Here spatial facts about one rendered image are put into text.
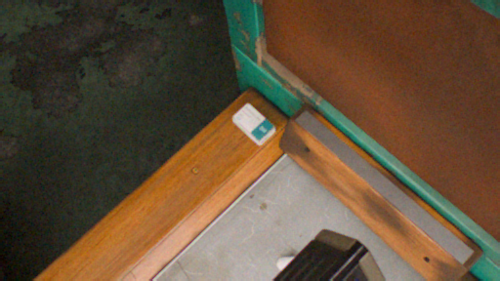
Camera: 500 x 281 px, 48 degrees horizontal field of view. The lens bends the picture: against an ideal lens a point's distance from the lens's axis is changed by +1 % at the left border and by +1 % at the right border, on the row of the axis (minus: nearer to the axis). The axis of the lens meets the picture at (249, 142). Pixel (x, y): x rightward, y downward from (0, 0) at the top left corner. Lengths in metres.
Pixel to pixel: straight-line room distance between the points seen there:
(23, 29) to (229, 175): 1.40
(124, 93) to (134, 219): 1.04
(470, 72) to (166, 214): 0.49
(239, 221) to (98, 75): 1.16
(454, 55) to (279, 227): 0.42
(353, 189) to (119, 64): 1.28
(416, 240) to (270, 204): 0.23
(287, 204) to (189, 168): 0.16
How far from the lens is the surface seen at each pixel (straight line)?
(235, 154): 0.86
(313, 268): 0.47
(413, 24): 0.53
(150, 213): 0.85
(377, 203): 0.75
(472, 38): 0.49
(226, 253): 0.84
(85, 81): 1.92
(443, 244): 0.74
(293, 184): 0.86
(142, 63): 1.90
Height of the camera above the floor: 1.55
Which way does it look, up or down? 66 degrees down
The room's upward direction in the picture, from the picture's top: 11 degrees counter-clockwise
